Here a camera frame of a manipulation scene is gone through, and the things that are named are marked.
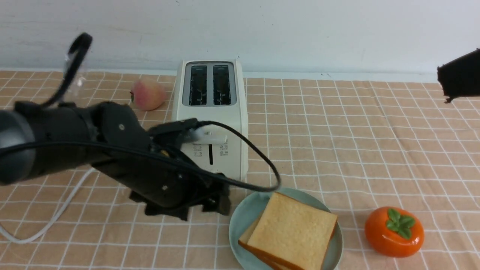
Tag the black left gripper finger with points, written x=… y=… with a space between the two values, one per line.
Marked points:
x=213 y=195
x=168 y=203

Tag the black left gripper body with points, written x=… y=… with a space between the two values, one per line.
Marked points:
x=142 y=165

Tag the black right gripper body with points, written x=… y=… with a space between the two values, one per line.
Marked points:
x=460 y=77

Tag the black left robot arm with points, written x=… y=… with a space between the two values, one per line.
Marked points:
x=38 y=142

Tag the white two-slot toaster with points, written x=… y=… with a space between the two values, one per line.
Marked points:
x=214 y=90

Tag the light blue plate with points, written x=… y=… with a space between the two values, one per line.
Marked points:
x=251 y=207

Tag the pink peach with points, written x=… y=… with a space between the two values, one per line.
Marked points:
x=147 y=95

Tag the orange persimmon with green leaves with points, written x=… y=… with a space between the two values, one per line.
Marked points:
x=394 y=232

